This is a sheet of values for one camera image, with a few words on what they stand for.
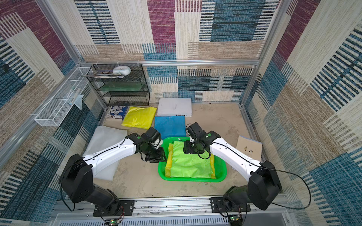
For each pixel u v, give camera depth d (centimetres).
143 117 108
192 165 83
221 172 82
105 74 93
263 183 41
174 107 115
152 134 68
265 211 58
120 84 108
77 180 43
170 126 105
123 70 89
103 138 96
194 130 63
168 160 85
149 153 69
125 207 73
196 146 67
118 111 112
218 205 73
